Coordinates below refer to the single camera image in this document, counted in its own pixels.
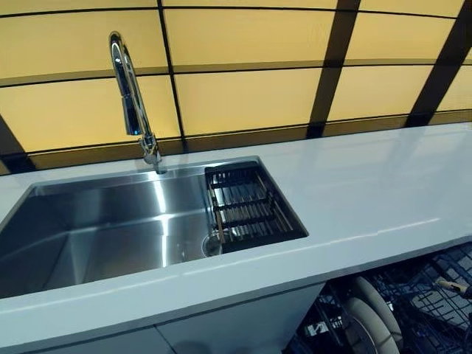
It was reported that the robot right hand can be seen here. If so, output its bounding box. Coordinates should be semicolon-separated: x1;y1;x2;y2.
434;279;468;296

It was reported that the dishwasher lower rack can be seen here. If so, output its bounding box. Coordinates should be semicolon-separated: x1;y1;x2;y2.
285;241;472;354

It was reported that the black sink drying rack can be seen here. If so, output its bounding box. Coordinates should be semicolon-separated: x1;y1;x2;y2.
203;165;310;255

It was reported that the steel sink drain strainer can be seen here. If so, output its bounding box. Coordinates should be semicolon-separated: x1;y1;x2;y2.
201;232;224;258

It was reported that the stainless steel sink basin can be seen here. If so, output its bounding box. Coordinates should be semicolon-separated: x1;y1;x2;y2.
0;155;310;299

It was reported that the chrome gooseneck kitchen faucet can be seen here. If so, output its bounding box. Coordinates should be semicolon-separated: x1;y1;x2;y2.
108;30;169;176

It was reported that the dark wire dishwasher rack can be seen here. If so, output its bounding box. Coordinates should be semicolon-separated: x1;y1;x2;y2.
313;245;472;354

